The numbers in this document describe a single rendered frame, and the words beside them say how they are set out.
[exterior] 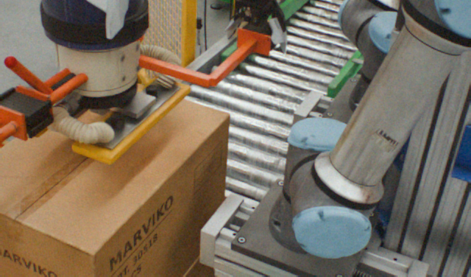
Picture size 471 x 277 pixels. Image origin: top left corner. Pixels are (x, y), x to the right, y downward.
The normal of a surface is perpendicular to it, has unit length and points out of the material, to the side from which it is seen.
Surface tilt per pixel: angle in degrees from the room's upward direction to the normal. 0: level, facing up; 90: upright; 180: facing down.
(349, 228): 97
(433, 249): 90
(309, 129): 8
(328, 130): 8
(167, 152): 0
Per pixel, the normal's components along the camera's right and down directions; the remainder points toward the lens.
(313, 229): -0.05, 0.65
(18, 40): 0.06, -0.83
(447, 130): -0.44, 0.48
